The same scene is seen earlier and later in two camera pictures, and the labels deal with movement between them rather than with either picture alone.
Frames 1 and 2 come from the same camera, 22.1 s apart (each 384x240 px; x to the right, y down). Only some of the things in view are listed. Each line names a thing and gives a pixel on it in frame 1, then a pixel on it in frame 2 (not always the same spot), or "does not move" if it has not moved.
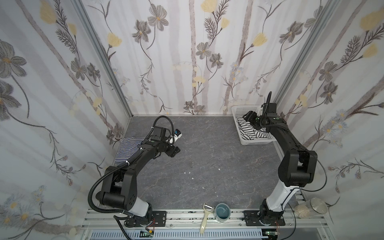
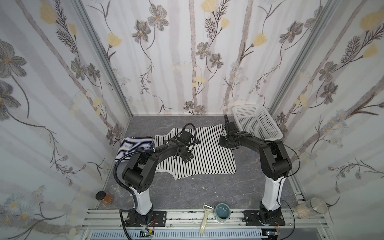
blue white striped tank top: (127, 147) does not move
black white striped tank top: (248, 131) to (209, 157)
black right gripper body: (250, 117) to (229, 130)
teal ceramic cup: (222, 212) does not move
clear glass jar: (307, 209) does not move
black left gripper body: (173, 150) to (184, 151)
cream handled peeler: (207, 209) does not move
